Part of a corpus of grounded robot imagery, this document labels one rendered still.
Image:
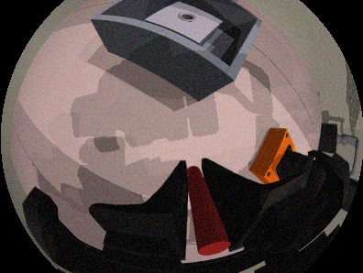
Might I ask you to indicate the dark red peg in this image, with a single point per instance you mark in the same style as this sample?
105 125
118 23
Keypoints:
211 236

